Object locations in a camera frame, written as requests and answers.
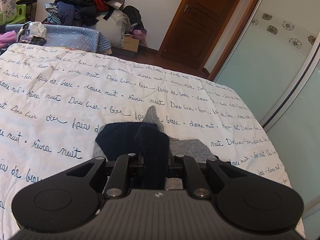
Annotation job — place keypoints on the cardboard box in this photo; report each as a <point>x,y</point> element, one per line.
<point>131,44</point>

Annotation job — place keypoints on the white quilt with script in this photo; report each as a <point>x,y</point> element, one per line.
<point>54,102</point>

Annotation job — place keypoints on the crumpled white plastic bag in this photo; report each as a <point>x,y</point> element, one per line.
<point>32,33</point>

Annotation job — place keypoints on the folded clothes stack left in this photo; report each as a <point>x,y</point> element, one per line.
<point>7,38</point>

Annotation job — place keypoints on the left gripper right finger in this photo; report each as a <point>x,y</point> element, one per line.
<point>192,178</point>

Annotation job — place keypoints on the pile of clothes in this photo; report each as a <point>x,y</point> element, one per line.
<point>112,18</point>

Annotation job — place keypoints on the floral pillow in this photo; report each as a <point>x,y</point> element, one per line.
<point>8,8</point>

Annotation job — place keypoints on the navy blue garment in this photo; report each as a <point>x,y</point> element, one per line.
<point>143,139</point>

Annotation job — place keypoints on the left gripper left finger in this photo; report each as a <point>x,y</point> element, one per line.
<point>118,176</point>

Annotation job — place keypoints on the brown wooden door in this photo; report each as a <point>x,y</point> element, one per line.
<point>195,31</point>

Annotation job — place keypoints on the frosted glass wardrobe door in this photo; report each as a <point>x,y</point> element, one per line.
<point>274,67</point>

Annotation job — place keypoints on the grey knit sweater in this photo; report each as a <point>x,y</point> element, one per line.
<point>192,147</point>

